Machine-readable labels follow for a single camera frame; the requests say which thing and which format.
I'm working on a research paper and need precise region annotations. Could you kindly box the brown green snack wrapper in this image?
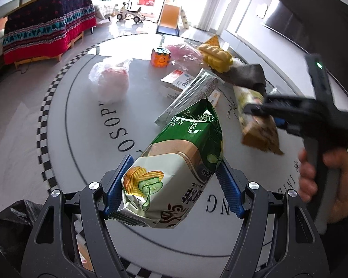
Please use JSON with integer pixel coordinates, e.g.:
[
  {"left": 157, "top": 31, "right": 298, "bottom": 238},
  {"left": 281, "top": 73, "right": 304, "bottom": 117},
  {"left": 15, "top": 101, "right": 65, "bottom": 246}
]
[{"left": 233, "top": 85, "right": 284, "bottom": 155}]

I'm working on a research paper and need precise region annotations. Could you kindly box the green white chip bag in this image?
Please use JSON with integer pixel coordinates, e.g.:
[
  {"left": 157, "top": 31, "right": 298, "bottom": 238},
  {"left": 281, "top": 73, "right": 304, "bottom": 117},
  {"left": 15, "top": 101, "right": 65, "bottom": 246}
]
[{"left": 103, "top": 98, "right": 223, "bottom": 228}]

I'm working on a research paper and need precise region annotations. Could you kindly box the black trash bag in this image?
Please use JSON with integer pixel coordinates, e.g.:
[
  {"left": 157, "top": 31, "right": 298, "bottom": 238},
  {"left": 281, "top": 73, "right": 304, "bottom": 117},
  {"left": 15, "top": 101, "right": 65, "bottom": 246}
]
[{"left": 0, "top": 199, "right": 42, "bottom": 277}]

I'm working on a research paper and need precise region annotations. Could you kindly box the person's right hand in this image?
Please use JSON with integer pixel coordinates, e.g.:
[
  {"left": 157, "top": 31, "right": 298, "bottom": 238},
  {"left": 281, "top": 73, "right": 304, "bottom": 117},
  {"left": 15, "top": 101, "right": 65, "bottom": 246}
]
[{"left": 297, "top": 147, "right": 348, "bottom": 224}]

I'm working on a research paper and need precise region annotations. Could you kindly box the dark grey cloth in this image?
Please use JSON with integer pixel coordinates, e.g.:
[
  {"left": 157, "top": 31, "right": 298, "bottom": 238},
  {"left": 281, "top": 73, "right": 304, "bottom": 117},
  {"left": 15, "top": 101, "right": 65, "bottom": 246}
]
[{"left": 217, "top": 64, "right": 267, "bottom": 96}]

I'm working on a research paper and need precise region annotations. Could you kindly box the grey silver foil wrapper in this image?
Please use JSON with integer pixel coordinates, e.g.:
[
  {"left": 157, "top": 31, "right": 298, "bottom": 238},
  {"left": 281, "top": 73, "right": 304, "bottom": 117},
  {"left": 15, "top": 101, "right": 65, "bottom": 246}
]
[{"left": 155, "top": 68, "right": 224, "bottom": 128}]

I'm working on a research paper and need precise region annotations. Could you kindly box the yellow foam packaging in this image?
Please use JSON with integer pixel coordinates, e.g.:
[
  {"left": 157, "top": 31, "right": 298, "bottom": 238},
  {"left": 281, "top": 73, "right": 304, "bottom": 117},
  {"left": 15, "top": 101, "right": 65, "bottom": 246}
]
[{"left": 197, "top": 35, "right": 233, "bottom": 73}]

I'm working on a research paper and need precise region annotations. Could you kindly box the white red paper box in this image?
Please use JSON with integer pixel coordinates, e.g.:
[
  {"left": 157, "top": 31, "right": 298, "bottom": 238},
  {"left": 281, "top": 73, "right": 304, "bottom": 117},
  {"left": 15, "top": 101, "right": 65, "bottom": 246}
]
[{"left": 160, "top": 69, "right": 194, "bottom": 91}]

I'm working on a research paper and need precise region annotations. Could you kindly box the dark television screen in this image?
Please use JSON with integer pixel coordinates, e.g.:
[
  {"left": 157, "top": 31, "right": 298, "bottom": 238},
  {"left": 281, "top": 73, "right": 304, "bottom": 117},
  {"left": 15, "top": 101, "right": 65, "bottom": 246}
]
[{"left": 265, "top": 0, "right": 348, "bottom": 96}]

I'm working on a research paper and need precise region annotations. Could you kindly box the pink plastic bag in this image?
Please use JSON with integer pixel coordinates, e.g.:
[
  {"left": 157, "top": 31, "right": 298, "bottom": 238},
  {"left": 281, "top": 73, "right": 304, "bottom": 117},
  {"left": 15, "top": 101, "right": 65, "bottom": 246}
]
[{"left": 166, "top": 42, "right": 203, "bottom": 63}]

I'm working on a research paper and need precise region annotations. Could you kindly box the orange toy cube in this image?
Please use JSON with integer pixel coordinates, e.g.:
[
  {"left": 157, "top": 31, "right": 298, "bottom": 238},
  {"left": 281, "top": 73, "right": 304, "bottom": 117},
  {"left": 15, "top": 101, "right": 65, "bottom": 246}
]
[{"left": 150, "top": 47, "right": 171, "bottom": 68}]

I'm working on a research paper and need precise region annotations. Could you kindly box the white crumpled plastic bag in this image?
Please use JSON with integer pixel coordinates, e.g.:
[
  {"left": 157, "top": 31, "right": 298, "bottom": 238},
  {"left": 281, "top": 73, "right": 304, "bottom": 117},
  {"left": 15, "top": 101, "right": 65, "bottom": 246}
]
[{"left": 88, "top": 57, "right": 132, "bottom": 104}]

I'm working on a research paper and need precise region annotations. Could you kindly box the red toy car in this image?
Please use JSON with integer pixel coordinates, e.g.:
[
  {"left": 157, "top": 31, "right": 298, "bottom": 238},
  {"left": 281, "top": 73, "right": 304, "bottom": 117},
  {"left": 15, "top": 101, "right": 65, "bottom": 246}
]
[{"left": 138, "top": 0, "right": 155, "bottom": 6}]

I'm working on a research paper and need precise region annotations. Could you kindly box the white ride-on toy car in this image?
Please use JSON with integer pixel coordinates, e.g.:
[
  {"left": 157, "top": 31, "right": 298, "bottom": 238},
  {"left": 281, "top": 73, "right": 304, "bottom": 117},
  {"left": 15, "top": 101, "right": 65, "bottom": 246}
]
[{"left": 116, "top": 3, "right": 146, "bottom": 24}]

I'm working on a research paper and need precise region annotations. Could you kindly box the table with patterned red cloth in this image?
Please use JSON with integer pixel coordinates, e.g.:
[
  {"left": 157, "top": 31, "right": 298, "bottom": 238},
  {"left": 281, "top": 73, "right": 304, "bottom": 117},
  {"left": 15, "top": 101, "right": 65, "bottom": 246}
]
[{"left": 2, "top": 0, "right": 97, "bottom": 65}]

